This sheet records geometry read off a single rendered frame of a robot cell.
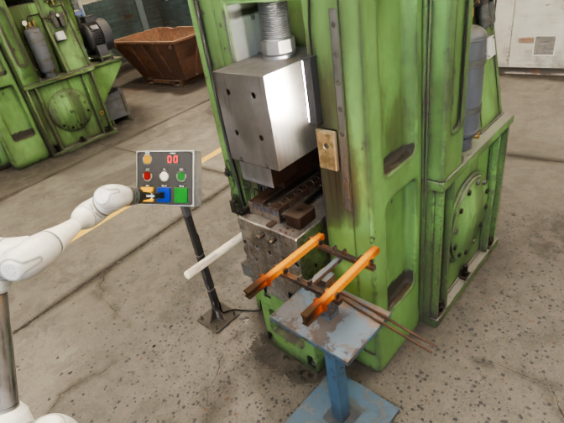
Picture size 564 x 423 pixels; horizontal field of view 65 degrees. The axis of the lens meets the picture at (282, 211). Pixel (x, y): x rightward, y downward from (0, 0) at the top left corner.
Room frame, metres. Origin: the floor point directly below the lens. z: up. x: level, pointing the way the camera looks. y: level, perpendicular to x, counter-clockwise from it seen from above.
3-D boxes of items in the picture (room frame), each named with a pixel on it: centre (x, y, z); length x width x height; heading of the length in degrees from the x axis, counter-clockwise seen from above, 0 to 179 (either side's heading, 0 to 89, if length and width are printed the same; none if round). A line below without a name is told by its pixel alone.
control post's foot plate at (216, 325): (2.12, 0.53, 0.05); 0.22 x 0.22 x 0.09; 43
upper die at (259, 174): (1.91, -0.07, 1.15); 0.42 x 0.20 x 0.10; 133
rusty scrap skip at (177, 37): (8.82, 1.59, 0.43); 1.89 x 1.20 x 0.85; 48
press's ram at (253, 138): (1.88, -0.10, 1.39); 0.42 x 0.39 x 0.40; 133
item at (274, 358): (1.74, 0.12, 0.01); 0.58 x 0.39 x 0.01; 43
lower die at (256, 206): (1.91, -0.07, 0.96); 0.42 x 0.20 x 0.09; 133
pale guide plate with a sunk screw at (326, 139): (1.63, -0.23, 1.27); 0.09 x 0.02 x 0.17; 43
